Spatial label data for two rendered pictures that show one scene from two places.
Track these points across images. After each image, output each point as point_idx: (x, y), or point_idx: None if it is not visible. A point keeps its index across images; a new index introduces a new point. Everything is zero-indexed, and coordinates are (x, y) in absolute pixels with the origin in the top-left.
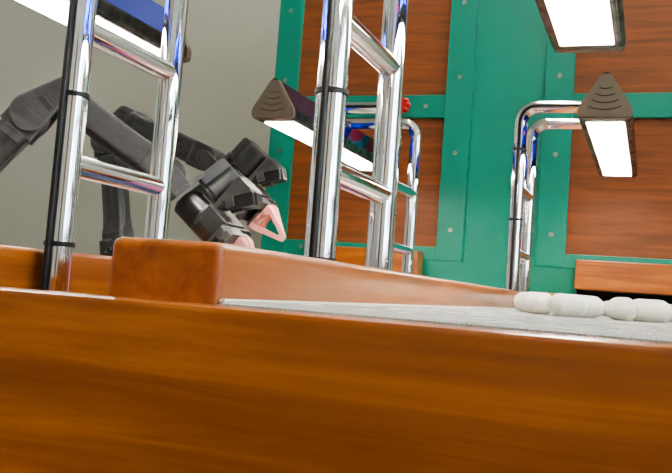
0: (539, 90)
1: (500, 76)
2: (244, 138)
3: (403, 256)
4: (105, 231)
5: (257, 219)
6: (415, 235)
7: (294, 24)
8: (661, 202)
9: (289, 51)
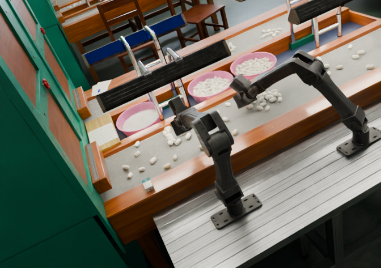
0: (35, 50)
1: (30, 50)
2: (179, 96)
3: (160, 109)
4: (235, 178)
5: None
6: (77, 143)
7: (2, 60)
8: (59, 77)
9: (17, 84)
